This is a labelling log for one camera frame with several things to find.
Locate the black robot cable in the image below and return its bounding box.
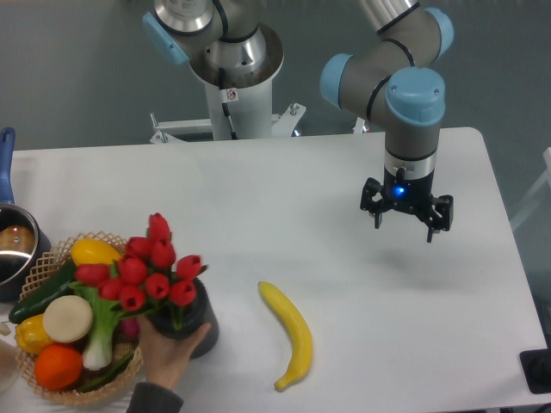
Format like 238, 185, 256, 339
217, 67, 238, 141

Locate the yellow banana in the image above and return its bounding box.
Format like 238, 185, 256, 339
257, 281, 313, 392

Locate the person's hand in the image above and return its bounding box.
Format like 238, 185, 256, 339
137, 316, 211, 390

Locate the green white bok choy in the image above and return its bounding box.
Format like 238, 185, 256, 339
68, 279, 134, 372

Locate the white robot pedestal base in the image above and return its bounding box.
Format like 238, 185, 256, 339
150, 22, 306, 144

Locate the blue handled saucepan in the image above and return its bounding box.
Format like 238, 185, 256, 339
1, 127, 51, 303

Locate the black cylindrical vase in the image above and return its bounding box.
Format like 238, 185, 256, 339
146, 278, 219, 360

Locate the red tulip bouquet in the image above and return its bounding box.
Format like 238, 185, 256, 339
75, 213, 207, 317

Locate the dark green cucumber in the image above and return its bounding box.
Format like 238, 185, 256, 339
9, 259, 77, 324

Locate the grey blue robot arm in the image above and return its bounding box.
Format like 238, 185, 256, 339
142, 1, 454, 234

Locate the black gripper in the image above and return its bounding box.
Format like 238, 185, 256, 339
360, 171, 454, 243

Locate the beige round bun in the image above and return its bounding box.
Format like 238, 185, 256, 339
43, 295, 93, 343

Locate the glass pot lid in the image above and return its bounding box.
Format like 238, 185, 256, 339
0, 225, 35, 260

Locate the grey sleeved forearm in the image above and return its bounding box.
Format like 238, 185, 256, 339
126, 382, 184, 413

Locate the black device at edge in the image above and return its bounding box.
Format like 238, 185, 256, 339
519, 348, 550, 394

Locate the orange fruit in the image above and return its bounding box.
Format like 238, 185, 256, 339
34, 343, 84, 391

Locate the pink radish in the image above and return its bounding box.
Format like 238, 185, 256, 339
119, 318, 139, 340

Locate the yellow bell pepper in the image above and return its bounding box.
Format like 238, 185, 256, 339
15, 314, 54, 354

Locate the woven wicker basket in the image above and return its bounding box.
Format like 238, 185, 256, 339
16, 231, 143, 406

